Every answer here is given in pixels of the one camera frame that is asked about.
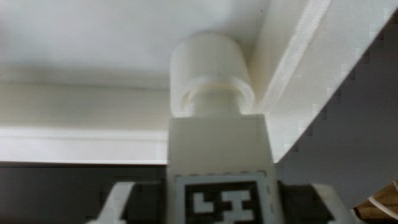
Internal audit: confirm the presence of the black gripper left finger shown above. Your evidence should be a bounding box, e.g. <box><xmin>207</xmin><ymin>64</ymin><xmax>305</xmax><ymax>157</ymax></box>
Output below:
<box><xmin>85</xmin><ymin>181</ymin><xmax>159</xmax><ymax>224</ymax></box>

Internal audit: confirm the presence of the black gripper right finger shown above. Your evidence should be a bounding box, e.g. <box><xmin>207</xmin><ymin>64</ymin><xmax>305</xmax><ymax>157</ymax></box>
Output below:
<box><xmin>278</xmin><ymin>183</ymin><xmax>366</xmax><ymax>224</ymax></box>

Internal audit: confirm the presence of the white table leg with tag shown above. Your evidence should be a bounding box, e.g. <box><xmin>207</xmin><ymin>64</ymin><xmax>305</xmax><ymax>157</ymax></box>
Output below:
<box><xmin>163</xmin><ymin>79</ymin><xmax>287</xmax><ymax>224</ymax></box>

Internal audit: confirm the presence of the white square tabletop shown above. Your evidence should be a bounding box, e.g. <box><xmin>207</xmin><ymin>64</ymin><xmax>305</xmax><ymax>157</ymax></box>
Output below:
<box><xmin>0</xmin><ymin>0</ymin><xmax>398</xmax><ymax>164</ymax></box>

